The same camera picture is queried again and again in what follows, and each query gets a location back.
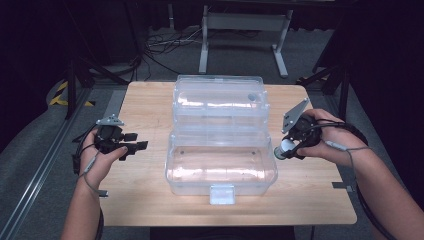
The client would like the right hand-held gripper black cable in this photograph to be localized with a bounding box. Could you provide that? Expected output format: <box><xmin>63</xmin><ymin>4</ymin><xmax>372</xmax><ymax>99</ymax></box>
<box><xmin>311</xmin><ymin>118</ymin><xmax>398</xmax><ymax>240</ymax></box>

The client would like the person's right hand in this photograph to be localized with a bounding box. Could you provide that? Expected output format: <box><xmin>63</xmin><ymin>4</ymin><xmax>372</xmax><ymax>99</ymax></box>
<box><xmin>296</xmin><ymin>108</ymin><xmax>368</xmax><ymax>168</ymax></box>

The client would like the black metal stand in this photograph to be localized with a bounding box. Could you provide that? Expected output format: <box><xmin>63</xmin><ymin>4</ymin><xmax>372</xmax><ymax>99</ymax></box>
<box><xmin>295</xmin><ymin>56</ymin><xmax>352</xmax><ymax>122</ymax></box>
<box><xmin>63</xmin><ymin>0</ymin><xmax>130</xmax><ymax>120</ymax></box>

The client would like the grey wrist strap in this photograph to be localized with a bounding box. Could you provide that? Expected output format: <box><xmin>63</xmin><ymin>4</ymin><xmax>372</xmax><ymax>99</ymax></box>
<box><xmin>78</xmin><ymin>151</ymin><xmax>109</xmax><ymax>198</ymax></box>
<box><xmin>323</xmin><ymin>139</ymin><xmax>372</xmax><ymax>175</ymax></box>

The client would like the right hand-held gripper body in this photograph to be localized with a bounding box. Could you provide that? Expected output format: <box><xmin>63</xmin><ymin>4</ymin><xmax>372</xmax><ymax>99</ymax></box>
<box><xmin>282</xmin><ymin>97</ymin><xmax>323</xmax><ymax>148</ymax></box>

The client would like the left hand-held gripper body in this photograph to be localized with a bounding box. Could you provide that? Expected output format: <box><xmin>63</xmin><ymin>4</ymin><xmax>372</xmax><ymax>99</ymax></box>
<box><xmin>94</xmin><ymin>114</ymin><xmax>126</xmax><ymax>155</ymax></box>

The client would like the yellow black floor tape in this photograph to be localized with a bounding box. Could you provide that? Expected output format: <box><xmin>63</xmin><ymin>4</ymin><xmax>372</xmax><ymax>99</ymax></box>
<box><xmin>49</xmin><ymin>80</ymin><xmax>96</xmax><ymax>108</ymax></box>

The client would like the person's dark clothing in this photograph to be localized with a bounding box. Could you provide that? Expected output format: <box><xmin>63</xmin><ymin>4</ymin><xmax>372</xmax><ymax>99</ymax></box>
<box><xmin>149</xmin><ymin>225</ymin><xmax>296</xmax><ymax>240</ymax></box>

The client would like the left hand-held gripper black cable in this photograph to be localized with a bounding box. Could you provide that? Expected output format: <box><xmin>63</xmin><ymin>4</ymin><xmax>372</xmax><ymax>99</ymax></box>
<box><xmin>72</xmin><ymin>124</ymin><xmax>105</xmax><ymax>240</ymax></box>

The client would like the white metal desk frame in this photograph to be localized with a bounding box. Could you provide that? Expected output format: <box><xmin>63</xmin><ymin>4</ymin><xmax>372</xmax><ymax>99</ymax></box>
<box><xmin>198</xmin><ymin>4</ymin><xmax>294</xmax><ymax>79</ymax></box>

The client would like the bundle of floor cables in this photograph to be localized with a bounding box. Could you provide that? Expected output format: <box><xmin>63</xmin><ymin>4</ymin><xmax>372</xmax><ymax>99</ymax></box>
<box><xmin>143</xmin><ymin>26</ymin><xmax>204</xmax><ymax>77</ymax></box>

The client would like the hand-held gripper black cable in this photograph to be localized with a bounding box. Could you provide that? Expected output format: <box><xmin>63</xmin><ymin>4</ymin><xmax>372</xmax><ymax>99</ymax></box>
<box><xmin>72</xmin><ymin>124</ymin><xmax>105</xmax><ymax>240</ymax></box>
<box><xmin>311</xmin><ymin>118</ymin><xmax>398</xmax><ymax>240</ymax></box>

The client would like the small white bottle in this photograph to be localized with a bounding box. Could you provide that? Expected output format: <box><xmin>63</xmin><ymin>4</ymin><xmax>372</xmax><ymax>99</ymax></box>
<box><xmin>273</xmin><ymin>138</ymin><xmax>296</xmax><ymax>161</ymax></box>

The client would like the clear plastic storage box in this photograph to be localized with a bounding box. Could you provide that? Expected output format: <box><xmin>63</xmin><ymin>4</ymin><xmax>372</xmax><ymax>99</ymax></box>
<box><xmin>164</xmin><ymin>74</ymin><xmax>279</xmax><ymax>206</ymax></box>

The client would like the person's left hand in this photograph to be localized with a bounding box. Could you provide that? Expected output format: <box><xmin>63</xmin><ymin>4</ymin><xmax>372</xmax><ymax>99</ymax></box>
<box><xmin>78</xmin><ymin>129</ymin><xmax>129</xmax><ymax>192</ymax></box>

